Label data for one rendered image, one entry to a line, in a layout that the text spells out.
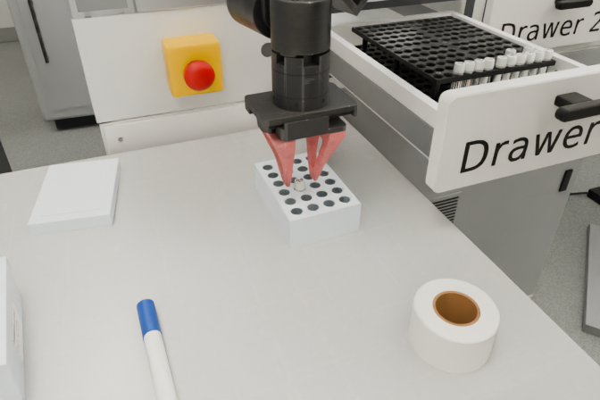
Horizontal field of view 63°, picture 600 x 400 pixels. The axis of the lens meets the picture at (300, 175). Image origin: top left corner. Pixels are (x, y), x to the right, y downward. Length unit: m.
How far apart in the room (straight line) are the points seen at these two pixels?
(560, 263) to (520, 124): 1.30
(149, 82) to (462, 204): 0.71
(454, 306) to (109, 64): 0.52
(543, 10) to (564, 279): 1.01
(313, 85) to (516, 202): 0.85
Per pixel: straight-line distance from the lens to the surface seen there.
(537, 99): 0.56
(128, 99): 0.74
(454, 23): 0.83
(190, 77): 0.66
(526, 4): 0.97
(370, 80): 0.65
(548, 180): 1.28
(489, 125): 0.53
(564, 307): 1.69
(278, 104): 0.49
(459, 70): 0.62
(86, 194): 0.64
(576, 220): 2.06
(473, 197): 1.15
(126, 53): 0.72
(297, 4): 0.45
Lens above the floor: 1.12
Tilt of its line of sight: 33 degrees down
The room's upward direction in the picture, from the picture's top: straight up
